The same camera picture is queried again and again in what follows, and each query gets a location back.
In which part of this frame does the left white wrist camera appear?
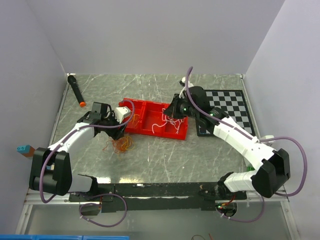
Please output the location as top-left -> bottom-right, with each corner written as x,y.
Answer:
114,106 -> 132,124

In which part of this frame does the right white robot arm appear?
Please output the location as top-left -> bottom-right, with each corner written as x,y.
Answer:
163,86 -> 290,200

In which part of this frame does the black white chessboard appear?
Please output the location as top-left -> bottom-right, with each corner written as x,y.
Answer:
190,89 -> 256,136

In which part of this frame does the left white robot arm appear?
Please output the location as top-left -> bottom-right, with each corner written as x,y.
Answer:
29,102 -> 132,201

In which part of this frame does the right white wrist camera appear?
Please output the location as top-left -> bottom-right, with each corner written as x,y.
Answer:
179,77 -> 194,88

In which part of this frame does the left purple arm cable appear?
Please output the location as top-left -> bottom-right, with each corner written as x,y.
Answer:
39,99 -> 136,204

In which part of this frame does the green small block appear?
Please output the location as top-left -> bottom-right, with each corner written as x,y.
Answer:
247,166 -> 255,172

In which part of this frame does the blue orange toy block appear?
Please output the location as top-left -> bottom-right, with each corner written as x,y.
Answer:
16,144 -> 35,159

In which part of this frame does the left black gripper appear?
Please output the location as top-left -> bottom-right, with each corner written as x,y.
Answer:
101,110 -> 128,140

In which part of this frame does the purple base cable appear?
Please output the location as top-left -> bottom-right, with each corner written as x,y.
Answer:
219,194 -> 266,223
78,193 -> 128,228

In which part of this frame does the red three-compartment tray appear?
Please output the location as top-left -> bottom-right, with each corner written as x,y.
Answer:
119,98 -> 188,140

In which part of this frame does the black orange-tipped marker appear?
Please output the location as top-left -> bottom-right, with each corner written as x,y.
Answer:
67,75 -> 86,108

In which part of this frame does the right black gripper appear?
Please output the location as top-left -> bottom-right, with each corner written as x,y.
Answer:
164,93 -> 199,119

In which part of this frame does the orange cable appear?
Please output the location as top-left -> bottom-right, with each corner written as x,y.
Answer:
101,113 -> 142,155

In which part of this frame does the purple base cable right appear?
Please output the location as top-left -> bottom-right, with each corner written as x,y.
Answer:
219,194 -> 266,223

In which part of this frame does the white cable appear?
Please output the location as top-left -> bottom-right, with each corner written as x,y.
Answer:
151,108 -> 186,135

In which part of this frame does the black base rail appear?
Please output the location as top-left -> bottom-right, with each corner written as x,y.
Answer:
69,182 -> 247,213

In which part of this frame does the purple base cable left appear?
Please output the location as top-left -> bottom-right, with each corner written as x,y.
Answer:
78,193 -> 128,228

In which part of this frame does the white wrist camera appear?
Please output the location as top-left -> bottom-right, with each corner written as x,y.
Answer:
179,77 -> 194,88
114,106 -> 132,124

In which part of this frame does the blue bin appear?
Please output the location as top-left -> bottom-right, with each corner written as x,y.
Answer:
0,234 -> 130,240

